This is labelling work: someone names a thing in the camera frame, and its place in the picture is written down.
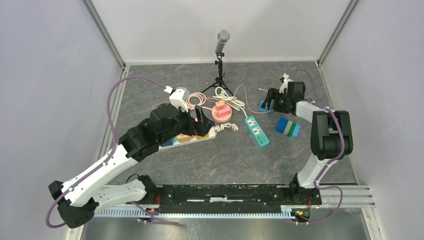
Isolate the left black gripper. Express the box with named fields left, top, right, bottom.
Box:
left=159, top=104, right=214, bottom=146

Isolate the yellow cube plug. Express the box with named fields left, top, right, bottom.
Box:
left=196, top=134, right=210, bottom=140

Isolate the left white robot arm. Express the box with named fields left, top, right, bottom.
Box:
left=45, top=103, right=215, bottom=229

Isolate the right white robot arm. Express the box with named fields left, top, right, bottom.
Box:
left=261, top=81, right=354, bottom=204

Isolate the beige cube plug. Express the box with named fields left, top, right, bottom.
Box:
left=176, top=134, right=192, bottom=143

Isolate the blue cube plug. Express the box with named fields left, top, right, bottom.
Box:
left=160, top=138, right=174, bottom=148

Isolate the round pink socket base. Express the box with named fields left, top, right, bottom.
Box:
left=211, top=106, right=233, bottom=124

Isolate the blue green toy block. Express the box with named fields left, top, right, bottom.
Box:
left=275, top=117, right=301, bottom=139

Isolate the white power strip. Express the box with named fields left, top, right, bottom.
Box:
left=158, top=129, right=216, bottom=151

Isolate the pink adapter on round base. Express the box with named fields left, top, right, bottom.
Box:
left=214, top=100, right=231, bottom=118

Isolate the teal power strip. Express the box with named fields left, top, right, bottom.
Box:
left=244, top=116, right=270, bottom=148

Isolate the black tripod stand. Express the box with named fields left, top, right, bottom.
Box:
left=201, top=52, right=234, bottom=96

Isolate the silver microphone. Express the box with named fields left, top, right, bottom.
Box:
left=215, top=29, right=231, bottom=55

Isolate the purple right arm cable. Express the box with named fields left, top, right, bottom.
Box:
left=286, top=67, right=345, bottom=224

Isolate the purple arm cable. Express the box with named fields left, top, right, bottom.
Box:
left=45, top=74, right=167, bottom=229
left=286, top=67, right=345, bottom=224

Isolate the pink coiled cable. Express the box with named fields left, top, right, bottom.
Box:
left=186, top=92, right=215, bottom=112

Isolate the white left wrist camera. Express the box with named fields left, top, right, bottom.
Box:
left=164, top=85, right=190, bottom=112

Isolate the white strip cord with plug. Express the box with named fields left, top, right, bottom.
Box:
left=213, top=122, right=240, bottom=133

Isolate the white coiled cable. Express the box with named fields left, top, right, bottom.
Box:
left=211, top=86, right=249, bottom=118

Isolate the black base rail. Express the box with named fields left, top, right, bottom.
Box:
left=140, top=184, right=322, bottom=214

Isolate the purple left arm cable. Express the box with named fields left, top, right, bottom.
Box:
left=45, top=74, right=167, bottom=229

